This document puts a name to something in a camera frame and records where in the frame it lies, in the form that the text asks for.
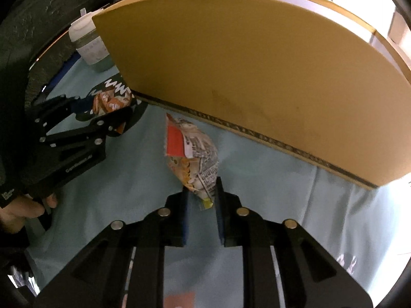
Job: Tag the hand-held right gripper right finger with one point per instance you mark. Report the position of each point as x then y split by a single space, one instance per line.
220 218

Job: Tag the yellow cardboard box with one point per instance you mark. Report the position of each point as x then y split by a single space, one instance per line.
257 86

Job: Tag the dark carved wooden screen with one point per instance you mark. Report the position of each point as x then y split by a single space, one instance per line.
48 6

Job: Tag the teal printed cloth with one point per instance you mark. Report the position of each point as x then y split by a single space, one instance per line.
112 199

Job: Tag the white cup with straw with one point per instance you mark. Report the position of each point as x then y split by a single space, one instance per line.
91 48

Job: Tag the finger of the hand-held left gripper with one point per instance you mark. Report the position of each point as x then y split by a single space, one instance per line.
83 131
57 109

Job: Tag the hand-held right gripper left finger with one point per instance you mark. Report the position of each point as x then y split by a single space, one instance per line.
185 218

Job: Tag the person's left hand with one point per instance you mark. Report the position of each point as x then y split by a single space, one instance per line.
22 211

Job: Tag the person's left forearm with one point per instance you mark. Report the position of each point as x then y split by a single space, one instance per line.
11 176

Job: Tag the orange snack packet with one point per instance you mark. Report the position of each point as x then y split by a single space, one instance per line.
109 101

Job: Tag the red and white snack packet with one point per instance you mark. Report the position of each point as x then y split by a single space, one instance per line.
192 154

